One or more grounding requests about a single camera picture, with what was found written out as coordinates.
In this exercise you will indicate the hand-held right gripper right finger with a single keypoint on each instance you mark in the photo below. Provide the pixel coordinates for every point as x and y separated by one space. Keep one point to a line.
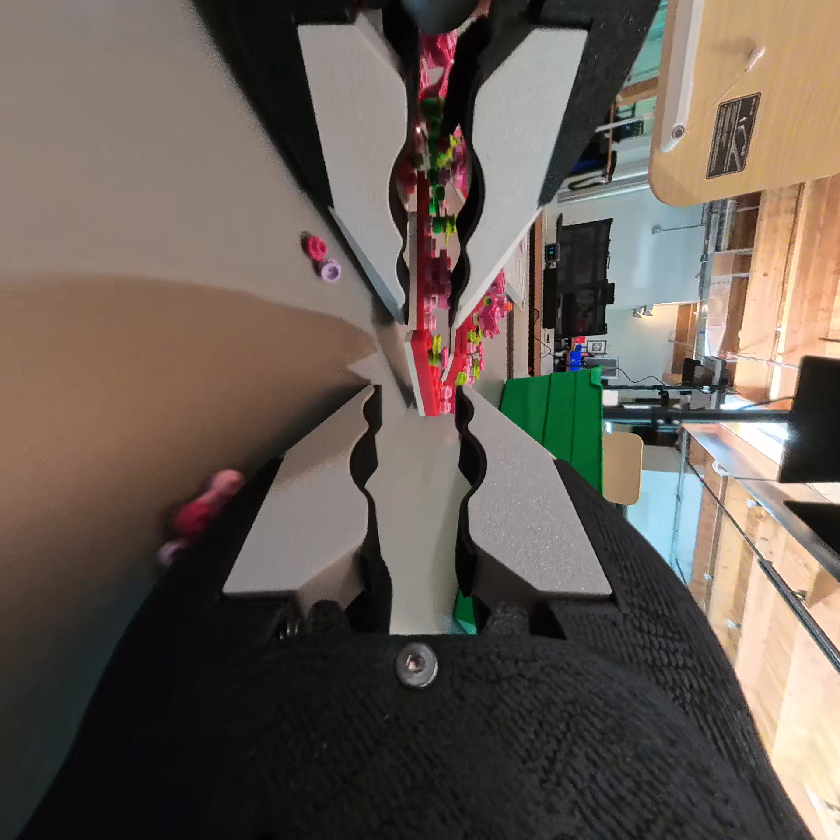
539 524

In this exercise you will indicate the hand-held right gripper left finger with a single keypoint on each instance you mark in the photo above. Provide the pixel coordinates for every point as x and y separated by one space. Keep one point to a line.
302 524

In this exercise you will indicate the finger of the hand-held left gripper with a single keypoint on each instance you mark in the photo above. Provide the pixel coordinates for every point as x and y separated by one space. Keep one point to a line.
355 130
525 130

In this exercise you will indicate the red lego heart wreath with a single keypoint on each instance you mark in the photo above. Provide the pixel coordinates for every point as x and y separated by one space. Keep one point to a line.
429 386

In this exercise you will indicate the pink lego flower sprig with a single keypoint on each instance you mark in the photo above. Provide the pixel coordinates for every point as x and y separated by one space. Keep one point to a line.
198 514

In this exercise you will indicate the magenta round lego stud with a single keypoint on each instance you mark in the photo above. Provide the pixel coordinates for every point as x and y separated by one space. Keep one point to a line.
315 246

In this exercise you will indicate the lavender round lego stud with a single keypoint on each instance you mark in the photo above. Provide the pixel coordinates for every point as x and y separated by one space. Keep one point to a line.
331 268

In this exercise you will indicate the wooden chair back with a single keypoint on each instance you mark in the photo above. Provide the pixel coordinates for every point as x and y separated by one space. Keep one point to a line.
620 465

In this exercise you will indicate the green plastic bin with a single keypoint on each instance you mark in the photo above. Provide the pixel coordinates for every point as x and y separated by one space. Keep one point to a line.
552 413

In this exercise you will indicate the white instruction booklet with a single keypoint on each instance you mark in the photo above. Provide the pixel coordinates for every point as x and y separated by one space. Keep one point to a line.
522 275

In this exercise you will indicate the black metal pole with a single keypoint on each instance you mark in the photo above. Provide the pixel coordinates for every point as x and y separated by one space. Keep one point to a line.
709 415

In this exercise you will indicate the wooden table with black label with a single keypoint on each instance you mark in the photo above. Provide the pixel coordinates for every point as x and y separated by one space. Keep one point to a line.
788 65

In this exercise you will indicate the black square panel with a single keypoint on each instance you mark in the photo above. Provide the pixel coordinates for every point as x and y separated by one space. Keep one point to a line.
814 419

